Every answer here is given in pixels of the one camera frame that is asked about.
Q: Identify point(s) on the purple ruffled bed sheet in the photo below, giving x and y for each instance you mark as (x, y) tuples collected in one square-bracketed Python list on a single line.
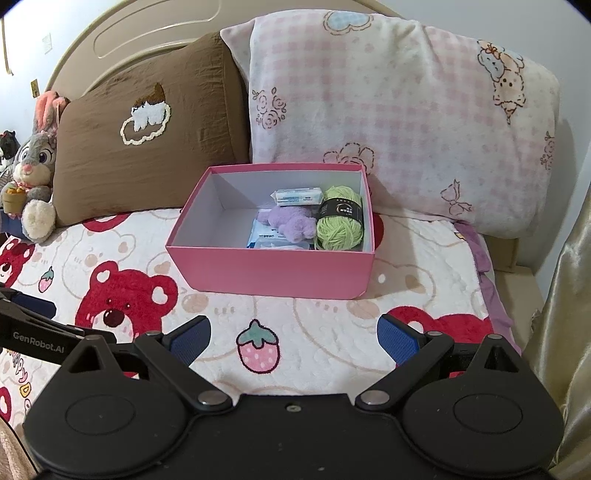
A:
[(489, 277)]

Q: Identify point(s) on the beige bed headboard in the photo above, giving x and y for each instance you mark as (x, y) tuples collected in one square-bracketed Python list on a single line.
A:
[(138, 32)]

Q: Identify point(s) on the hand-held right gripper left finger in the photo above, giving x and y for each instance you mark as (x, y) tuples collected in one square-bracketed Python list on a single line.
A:
[(191, 341)]

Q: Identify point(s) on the gold wall outlet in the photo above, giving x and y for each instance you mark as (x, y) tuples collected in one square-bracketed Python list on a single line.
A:
[(34, 87)]

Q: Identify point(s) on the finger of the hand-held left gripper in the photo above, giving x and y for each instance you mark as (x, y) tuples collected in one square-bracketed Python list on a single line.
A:
[(34, 305), (55, 326)]

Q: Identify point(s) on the purple plush toy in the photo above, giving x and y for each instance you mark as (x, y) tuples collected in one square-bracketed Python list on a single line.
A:
[(288, 221)]

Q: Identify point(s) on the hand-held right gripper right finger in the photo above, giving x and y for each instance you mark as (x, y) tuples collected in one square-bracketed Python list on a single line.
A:
[(399, 344)]

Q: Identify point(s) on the white wall switch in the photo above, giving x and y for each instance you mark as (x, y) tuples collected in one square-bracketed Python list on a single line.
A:
[(46, 45)]

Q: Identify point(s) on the grey rabbit plush toy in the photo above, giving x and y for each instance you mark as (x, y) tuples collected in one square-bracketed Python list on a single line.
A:
[(34, 157)]

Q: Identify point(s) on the printed bear blanket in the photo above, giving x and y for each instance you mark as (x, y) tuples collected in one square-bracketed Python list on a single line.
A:
[(323, 323)]

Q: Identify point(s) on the blue wet wipes pack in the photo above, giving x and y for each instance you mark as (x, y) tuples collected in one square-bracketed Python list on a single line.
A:
[(258, 236)]

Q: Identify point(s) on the beige fleece blanket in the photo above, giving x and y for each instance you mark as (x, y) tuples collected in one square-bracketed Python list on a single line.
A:
[(11, 452)]

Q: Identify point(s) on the brown embroidered pillow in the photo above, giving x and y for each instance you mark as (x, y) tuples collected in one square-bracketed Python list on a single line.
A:
[(115, 175)]

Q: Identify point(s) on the small white packet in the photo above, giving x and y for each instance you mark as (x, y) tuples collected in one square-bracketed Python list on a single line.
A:
[(295, 196)]

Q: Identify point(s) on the green yarn ball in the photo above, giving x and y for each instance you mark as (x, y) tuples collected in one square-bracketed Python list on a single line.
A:
[(337, 230)]

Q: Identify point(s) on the black white plush toy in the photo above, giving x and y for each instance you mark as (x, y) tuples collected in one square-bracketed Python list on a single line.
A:
[(8, 147)]

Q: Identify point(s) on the clear plastic floss box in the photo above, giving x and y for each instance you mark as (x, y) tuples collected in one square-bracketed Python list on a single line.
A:
[(288, 247)]

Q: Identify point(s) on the pink checked pillow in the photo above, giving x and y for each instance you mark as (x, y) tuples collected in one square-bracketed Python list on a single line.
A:
[(392, 115)]

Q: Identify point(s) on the pink cardboard box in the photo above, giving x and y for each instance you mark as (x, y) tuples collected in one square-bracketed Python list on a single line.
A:
[(268, 272)]

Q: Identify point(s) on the gold satin curtain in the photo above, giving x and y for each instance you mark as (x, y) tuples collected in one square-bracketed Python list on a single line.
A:
[(568, 323)]

